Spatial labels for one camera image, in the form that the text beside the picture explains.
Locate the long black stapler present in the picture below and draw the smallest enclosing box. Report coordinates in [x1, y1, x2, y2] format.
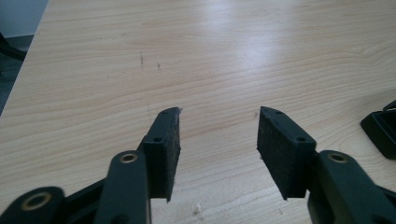
[360, 99, 396, 161]

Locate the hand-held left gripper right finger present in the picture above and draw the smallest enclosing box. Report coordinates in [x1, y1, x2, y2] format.
[256, 105, 318, 201]

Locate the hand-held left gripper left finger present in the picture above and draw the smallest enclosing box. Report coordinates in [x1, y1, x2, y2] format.
[136, 106, 183, 203]

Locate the black metal frame stand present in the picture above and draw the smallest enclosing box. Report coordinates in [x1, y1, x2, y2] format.
[0, 31, 28, 63]

